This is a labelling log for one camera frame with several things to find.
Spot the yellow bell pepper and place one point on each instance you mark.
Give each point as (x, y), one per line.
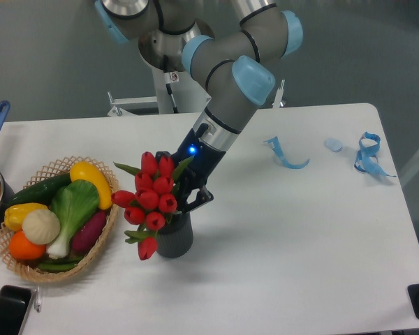
(15, 214)

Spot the yellow squash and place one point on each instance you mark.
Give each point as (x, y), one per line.
(86, 171)

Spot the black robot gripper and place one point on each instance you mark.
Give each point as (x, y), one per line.
(193, 192)

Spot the orange fruit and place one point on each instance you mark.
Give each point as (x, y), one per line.
(23, 249)

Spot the small blue tape piece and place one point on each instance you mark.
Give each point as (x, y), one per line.
(333, 145)

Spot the green cucumber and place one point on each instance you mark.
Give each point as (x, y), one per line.
(41, 192)

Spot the clear pen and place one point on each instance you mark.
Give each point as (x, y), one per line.
(38, 299)

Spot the green bok choy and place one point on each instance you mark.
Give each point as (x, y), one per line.
(73, 205)

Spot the green pea pods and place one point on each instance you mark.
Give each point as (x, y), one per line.
(58, 265)

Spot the dark grey ribbed vase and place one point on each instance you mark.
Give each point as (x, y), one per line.
(176, 238)

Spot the tangled blue tape strip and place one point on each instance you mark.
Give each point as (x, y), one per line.
(366, 160)

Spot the black smartphone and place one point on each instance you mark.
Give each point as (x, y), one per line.
(15, 303)

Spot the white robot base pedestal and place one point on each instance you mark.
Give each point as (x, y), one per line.
(176, 92)

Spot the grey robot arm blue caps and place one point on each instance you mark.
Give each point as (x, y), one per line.
(231, 70)

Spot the purple sweet potato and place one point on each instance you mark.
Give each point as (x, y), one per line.
(87, 236)

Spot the curled blue tape strip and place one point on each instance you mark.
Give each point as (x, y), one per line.
(275, 146)

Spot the red tulip bouquet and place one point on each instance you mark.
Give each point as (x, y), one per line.
(152, 204)

